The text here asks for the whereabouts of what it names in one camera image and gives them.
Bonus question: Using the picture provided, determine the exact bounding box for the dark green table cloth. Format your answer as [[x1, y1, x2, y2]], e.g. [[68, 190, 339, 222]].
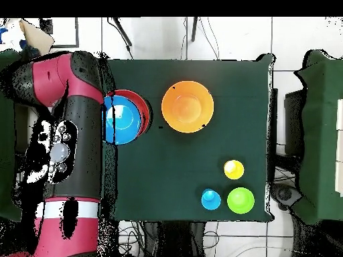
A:
[[105, 53, 275, 223]]

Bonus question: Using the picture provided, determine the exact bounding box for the black stool frame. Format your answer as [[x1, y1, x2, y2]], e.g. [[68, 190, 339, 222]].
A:
[[14, 102, 30, 155]]

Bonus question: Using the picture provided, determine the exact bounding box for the dark blue cloth bundle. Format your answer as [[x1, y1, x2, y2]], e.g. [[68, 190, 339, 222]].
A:
[[19, 39, 42, 57]]

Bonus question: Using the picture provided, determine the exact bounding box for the cardboard box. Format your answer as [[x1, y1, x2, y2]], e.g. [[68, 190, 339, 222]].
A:
[[0, 17, 56, 54]]

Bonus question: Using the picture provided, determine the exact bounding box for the yellow cup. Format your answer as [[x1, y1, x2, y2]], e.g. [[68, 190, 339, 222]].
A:
[[223, 159, 245, 181]]

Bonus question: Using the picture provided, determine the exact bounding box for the tangle of floor cables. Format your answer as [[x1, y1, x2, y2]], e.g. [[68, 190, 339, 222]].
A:
[[117, 222, 147, 257]]

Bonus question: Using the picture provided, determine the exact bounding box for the blue cup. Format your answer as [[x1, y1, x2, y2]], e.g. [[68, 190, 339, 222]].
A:
[[201, 187, 222, 211]]

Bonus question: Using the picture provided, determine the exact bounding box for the white box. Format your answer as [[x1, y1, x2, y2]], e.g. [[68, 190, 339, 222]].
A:
[[334, 98, 343, 197]]

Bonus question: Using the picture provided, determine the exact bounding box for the wide red bowl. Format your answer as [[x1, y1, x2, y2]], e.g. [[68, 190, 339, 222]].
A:
[[107, 89, 151, 136]]

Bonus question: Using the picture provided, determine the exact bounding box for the black floor stand base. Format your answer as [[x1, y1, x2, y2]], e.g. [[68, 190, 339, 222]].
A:
[[270, 183, 303, 211]]

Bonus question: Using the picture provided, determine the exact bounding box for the small green bowl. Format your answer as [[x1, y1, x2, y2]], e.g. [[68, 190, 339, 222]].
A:
[[226, 187, 255, 215]]

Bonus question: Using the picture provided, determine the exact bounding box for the black tripod leg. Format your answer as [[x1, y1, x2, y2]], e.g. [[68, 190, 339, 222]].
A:
[[107, 17, 134, 48], [190, 17, 199, 43]]

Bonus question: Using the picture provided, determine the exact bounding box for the green cloth side table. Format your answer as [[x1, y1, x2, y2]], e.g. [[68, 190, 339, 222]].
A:
[[293, 49, 343, 226], [0, 49, 27, 223]]

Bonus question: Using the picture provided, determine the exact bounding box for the large blue bowl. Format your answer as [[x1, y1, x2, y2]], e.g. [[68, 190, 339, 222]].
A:
[[102, 94, 143, 146]]

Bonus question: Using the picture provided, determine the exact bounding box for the large orange bowl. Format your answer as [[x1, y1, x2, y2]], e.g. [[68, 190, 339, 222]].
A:
[[161, 80, 214, 134]]

